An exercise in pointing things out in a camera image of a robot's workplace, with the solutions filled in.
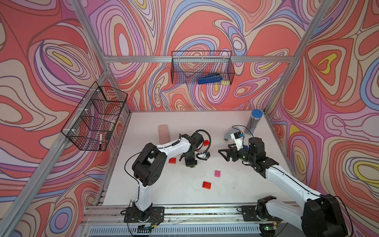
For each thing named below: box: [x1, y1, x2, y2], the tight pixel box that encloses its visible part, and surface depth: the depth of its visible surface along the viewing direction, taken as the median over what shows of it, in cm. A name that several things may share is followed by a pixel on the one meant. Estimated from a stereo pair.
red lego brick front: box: [201, 181, 212, 190], surface depth 84 cm
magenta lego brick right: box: [214, 170, 222, 178], surface depth 88 cm
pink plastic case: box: [158, 124, 170, 144], surface depth 107 cm
